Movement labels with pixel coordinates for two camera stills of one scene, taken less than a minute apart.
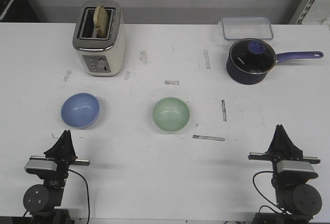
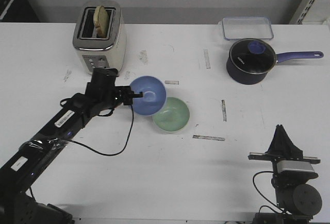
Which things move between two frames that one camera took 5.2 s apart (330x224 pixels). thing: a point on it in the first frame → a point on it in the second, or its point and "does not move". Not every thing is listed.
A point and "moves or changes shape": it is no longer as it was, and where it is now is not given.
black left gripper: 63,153 → 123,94
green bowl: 171,114 does not move
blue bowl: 80,110 moves or changes shape
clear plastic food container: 247,28 does not move
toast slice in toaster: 101,21 does not move
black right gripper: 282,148 does not move
